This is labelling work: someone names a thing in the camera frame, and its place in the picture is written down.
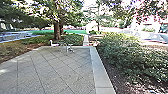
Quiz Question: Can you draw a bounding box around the metal outdoor table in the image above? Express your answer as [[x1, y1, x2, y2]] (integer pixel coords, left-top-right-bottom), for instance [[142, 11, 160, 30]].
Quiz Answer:
[[59, 41, 76, 54]]

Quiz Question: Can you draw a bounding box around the metal outdoor chair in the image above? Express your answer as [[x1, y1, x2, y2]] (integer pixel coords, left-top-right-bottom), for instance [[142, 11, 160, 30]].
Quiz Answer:
[[49, 39, 60, 48]]

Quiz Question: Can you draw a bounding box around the green outdoor canopy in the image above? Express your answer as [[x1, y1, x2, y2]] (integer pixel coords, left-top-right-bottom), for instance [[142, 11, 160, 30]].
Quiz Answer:
[[31, 29, 90, 36]]

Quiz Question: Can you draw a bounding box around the leafy green tree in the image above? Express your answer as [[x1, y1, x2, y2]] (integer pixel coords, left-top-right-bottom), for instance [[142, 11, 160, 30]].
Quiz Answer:
[[29, 0, 86, 41]]

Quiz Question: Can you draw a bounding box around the low green hedge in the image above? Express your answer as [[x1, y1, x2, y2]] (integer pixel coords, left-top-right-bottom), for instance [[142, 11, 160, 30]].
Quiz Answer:
[[0, 33, 85, 64]]

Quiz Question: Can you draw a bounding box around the large green shrub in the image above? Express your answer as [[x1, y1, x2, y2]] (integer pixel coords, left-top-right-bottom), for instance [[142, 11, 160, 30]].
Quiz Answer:
[[97, 31, 168, 84]]

